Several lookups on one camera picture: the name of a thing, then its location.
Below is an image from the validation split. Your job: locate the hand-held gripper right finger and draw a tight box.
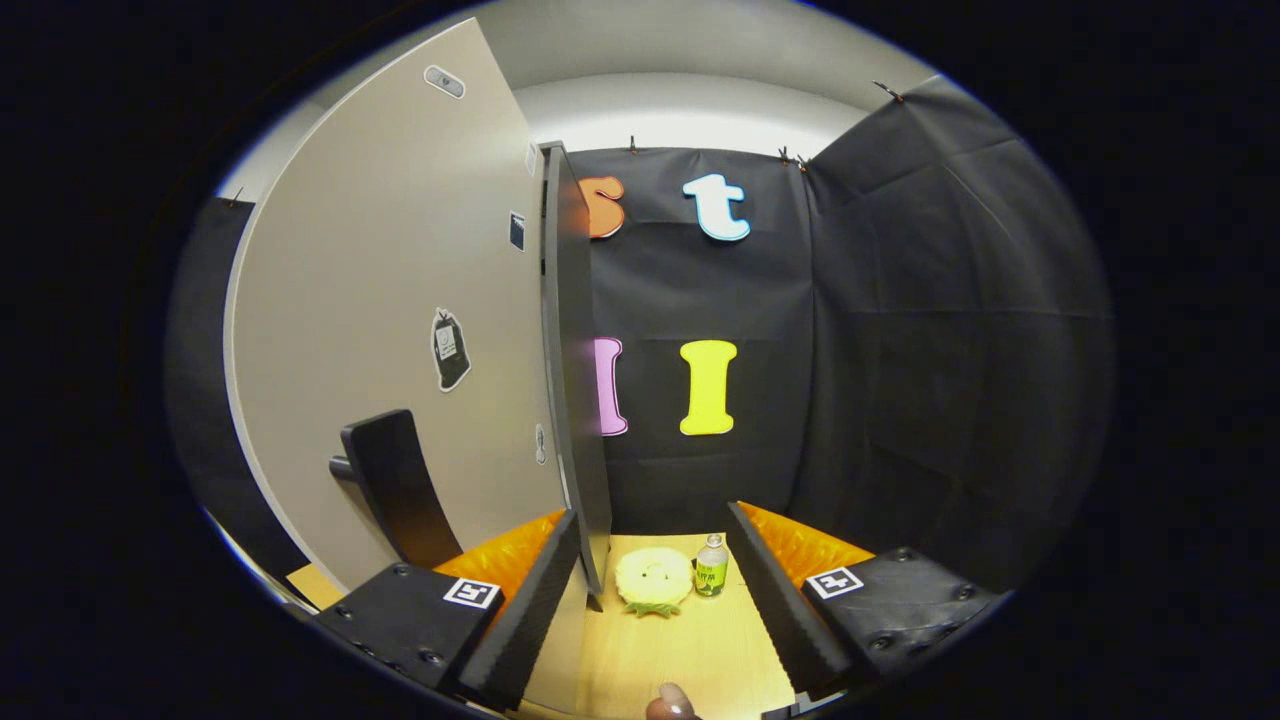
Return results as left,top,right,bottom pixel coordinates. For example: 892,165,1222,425
725,500,1006,701

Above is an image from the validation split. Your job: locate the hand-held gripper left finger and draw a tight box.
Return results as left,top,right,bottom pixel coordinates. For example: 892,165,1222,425
310,508,583,713

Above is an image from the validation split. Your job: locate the black door handle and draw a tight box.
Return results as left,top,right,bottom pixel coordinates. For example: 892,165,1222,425
330,409,464,569

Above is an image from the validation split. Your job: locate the grey shoe cabinet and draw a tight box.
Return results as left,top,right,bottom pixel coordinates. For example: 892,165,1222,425
540,142,613,611

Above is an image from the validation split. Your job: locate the green label bottle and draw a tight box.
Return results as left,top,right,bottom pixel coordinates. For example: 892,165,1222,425
695,533,729,598

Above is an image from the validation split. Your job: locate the yellow plush toy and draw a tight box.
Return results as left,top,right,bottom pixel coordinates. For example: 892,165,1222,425
614,546,695,618

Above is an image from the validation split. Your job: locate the black backdrop cloth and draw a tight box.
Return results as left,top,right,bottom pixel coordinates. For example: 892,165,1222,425
165,75,1116,601

